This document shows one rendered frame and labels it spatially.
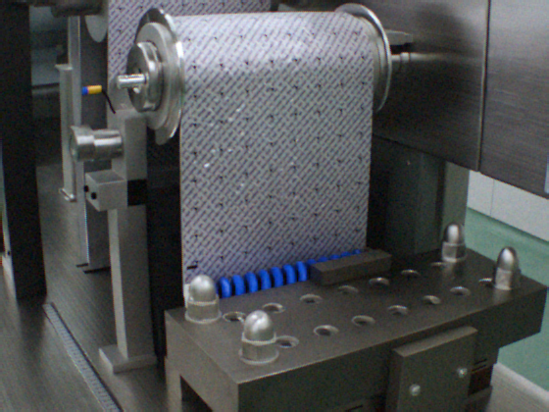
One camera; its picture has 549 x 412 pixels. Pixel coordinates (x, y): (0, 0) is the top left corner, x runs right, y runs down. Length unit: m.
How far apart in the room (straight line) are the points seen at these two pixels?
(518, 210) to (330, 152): 3.23
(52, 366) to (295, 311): 0.33
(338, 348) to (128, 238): 0.29
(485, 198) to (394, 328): 3.49
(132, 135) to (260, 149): 0.14
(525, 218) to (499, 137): 3.18
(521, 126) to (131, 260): 0.46
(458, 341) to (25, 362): 0.52
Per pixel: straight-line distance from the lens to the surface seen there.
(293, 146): 0.84
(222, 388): 0.69
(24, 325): 1.06
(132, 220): 0.87
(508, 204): 4.11
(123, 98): 0.94
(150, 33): 0.81
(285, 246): 0.87
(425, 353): 0.75
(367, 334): 0.74
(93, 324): 1.05
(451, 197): 1.20
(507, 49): 0.84
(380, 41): 0.89
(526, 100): 0.83
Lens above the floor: 1.37
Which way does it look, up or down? 19 degrees down
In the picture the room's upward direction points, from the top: 1 degrees clockwise
